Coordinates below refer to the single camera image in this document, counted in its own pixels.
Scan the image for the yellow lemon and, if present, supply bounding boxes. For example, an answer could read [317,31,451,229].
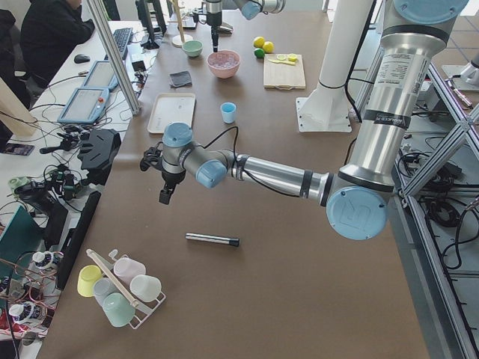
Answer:
[262,41,275,54]
[253,36,265,48]

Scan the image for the green lime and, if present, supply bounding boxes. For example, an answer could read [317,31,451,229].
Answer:
[254,48,265,58]

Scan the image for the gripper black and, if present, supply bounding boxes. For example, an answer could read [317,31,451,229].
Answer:
[159,165,186,203]
[207,11,222,52]

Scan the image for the steel ice scoop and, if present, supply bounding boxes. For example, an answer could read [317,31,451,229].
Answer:
[218,22,234,34]

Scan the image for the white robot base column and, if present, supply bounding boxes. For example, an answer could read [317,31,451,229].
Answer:
[296,0,375,132]

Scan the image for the grey plastic cup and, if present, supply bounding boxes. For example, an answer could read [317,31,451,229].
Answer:
[93,277,116,306]

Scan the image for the blue teach pendant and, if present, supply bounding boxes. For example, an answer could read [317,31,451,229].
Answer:
[82,61,118,90]
[57,87,110,124]

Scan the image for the white wire cup rack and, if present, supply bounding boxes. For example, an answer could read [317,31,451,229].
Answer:
[86,249,167,329]

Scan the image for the yellow plastic cup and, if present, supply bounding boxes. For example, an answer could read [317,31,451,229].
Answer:
[77,265,103,298]

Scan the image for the pink plastic cup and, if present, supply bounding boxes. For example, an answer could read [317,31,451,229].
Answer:
[113,257,146,286]

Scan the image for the seated person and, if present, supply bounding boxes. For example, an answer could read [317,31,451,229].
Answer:
[20,0,95,88]

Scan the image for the wooden cutting board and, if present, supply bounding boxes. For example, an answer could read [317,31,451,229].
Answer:
[263,54,306,90]

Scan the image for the yellow plastic knife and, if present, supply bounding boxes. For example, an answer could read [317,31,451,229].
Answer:
[267,58,296,66]

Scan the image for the pink bowl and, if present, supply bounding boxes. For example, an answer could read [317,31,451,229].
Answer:
[207,50,240,79]

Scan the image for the cream tray with bear drawing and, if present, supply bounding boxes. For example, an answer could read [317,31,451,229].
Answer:
[147,93,196,135]

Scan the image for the light blue plastic cup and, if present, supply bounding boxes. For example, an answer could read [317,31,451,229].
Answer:
[220,102,237,123]

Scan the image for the mint green plastic cup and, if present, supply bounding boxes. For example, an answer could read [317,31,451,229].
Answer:
[102,292,135,328]

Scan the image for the mint green bowl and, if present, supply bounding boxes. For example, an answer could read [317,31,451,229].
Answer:
[182,40,203,58]

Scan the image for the grey folded cloth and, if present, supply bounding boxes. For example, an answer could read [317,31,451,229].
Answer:
[169,71,192,88]

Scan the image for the white plastic cup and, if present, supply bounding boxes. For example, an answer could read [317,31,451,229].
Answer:
[129,274,162,302]

